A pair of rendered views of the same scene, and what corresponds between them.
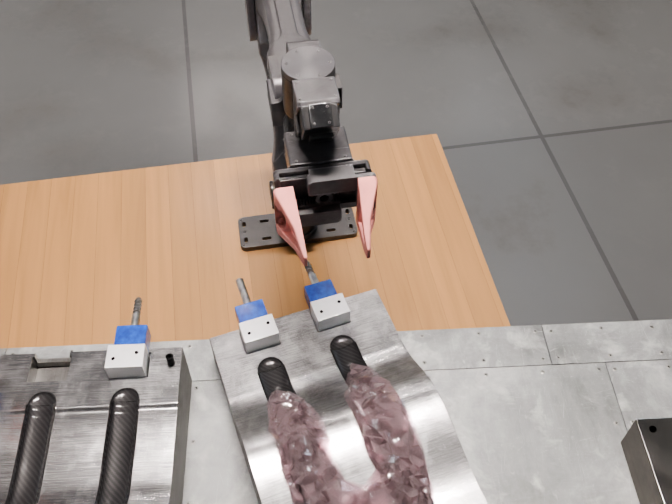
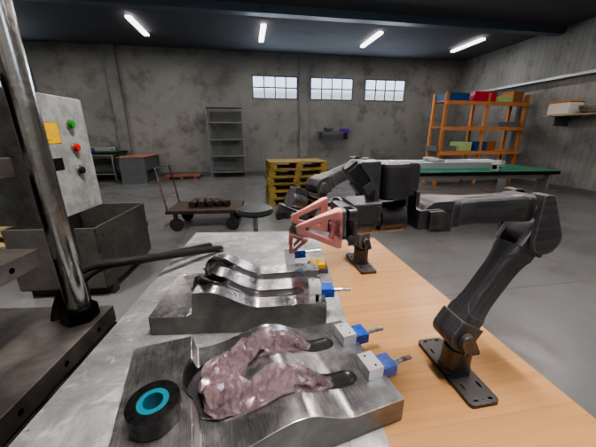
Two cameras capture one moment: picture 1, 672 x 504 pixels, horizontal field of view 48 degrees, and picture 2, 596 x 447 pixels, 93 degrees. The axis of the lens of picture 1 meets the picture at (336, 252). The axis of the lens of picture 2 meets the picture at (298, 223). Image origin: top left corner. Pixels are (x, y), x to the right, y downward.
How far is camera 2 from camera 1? 0.80 m
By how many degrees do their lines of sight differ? 77
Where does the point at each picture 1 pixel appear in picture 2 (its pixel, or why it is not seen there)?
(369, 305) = (387, 394)
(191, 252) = (405, 323)
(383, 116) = not seen: outside the picture
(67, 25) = not seen: outside the picture
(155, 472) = (264, 302)
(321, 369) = (327, 365)
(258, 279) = (399, 351)
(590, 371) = not seen: outside the picture
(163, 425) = (286, 301)
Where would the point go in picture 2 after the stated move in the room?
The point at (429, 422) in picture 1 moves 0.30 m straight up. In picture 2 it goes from (278, 412) to (273, 249)
